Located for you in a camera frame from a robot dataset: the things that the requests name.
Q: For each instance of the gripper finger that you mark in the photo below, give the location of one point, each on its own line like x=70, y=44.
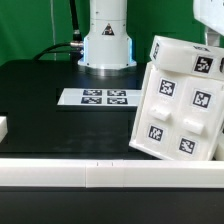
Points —
x=212, y=38

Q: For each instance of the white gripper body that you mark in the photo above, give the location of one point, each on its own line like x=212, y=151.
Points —
x=210, y=13

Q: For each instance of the white cabinet top block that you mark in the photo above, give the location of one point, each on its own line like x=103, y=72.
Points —
x=188, y=58

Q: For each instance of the white cabinet door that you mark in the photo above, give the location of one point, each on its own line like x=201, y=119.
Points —
x=158, y=110
x=199, y=120

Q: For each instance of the white cabinet body box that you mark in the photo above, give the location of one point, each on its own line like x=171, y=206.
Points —
x=179, y=117

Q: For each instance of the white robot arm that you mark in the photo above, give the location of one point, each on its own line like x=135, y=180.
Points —
x=107, y=46

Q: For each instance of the white marker base plate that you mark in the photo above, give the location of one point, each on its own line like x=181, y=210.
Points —
x=99, y=97

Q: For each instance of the white left fence rail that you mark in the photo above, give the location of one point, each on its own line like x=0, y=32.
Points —
x=3, y=127

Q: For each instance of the white fence rail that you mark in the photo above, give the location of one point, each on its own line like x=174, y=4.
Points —
x=3, y=127
x=111, y=173

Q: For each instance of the white front fence rail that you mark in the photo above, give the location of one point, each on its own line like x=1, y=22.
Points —
x=111, y=173

